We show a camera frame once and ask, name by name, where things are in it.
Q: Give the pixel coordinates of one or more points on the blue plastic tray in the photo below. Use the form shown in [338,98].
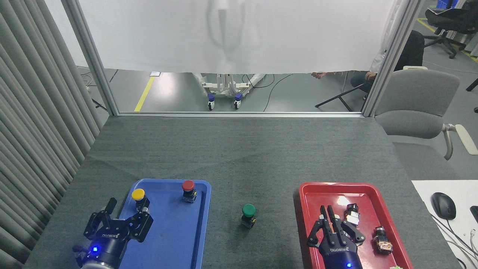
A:
[179,239]

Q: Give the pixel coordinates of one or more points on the person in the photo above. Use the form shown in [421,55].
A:
[412,48]

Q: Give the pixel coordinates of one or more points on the silver frame post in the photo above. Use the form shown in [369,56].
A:
[91,56]
[388,67]

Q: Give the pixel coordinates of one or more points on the grey office chair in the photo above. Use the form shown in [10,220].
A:
[414,101]

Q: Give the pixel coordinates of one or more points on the silver table edge rail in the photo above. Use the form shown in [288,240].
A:
[239,114]

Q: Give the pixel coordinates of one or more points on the black copper switch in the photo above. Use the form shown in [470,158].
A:
[382,241]

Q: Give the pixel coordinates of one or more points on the yellow floor tape line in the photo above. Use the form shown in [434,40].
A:
[144,93]

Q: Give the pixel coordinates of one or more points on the white hanging sheet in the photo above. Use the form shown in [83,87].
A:
[239,37]

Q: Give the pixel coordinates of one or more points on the black white selector switch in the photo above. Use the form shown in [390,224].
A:
[352,216]

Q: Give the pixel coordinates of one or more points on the red plastic tray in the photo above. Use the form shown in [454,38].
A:
[312,201]

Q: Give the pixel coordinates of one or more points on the black office chair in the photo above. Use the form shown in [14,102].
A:
[455,20]

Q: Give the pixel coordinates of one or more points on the white stand on wheels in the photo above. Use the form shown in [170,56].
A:
[224,89]

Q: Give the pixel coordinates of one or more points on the green push button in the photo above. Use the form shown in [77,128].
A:
[248,210]

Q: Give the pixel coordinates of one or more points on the yellow push button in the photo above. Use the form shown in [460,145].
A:
[138,194]

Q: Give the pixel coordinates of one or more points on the black tripod stand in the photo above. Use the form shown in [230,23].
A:
[338,98]

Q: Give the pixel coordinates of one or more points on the white side table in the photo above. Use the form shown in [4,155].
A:
[463,186]

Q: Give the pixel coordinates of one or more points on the grey pleated curtain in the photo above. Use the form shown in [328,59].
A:
[37,112]

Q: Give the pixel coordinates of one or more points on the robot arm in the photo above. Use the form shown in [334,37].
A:
[95,266]

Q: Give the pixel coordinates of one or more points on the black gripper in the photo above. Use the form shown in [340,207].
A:
[108,243]
[341,256]

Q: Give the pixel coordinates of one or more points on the black computer mouse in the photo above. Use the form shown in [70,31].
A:
[443,205]

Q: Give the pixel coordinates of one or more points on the person's hand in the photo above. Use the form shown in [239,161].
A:
[318,75]
[370,76]

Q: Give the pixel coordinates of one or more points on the black keyboard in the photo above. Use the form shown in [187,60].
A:
[475,213]

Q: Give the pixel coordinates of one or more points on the red push button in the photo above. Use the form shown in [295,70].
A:
[188,185]

